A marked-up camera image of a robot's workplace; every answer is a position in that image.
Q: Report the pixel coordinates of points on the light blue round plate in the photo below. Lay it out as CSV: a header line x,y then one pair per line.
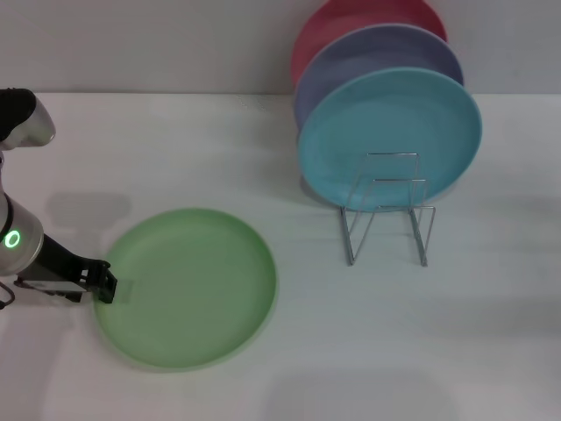
x,y
385,118

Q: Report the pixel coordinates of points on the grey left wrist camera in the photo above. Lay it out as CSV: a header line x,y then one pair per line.
x,y
48,288

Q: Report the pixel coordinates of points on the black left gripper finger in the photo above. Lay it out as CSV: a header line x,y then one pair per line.
x,y
104,287

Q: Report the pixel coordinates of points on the red round plate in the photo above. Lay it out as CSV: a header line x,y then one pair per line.
x,y
333,22

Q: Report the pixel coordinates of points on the green round plate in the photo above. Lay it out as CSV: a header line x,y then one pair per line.
x,y
188,298

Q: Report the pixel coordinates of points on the purple round plate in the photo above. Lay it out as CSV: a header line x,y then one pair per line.
x,y
372,52

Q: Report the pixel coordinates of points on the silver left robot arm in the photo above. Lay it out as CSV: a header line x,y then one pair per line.
x,y
22,237

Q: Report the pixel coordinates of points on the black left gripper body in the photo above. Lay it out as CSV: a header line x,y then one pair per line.
x,y
59,265

